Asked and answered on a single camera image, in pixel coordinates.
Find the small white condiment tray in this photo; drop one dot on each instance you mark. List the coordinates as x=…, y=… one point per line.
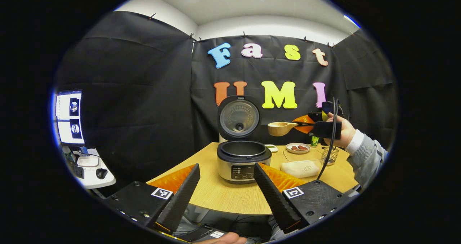
x=272, y=149

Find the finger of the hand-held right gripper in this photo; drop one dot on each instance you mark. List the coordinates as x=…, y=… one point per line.
x=304, y=125

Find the clear container of rice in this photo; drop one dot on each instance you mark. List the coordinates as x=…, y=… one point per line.
x=300, y=168

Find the black keyboard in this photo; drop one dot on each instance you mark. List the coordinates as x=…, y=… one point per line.
x=77, y=171

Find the white round plate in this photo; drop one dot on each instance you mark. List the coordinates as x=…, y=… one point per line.
x=298, y=151

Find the white side table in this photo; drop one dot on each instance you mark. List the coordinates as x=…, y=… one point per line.
x=104, y=182

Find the black and silver rice cooker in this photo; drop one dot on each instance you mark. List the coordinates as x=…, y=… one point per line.
x=237, y=164

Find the black backdrop cloth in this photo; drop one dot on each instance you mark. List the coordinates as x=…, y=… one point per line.
x=144, y=92

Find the computer monitor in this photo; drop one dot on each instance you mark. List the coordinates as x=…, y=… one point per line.
x=68, y=118

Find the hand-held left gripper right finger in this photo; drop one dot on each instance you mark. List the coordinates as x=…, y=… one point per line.
x=273, y=200

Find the black computer mouse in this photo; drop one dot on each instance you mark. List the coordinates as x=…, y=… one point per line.
x=101, y=173

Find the green drink bottle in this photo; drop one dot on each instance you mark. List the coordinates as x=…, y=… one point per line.
x=314, y=142

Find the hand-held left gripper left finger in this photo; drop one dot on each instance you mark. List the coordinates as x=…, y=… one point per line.
x=182, y=200

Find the wooden spoon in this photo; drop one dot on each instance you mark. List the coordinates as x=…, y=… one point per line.
x=279, y=128

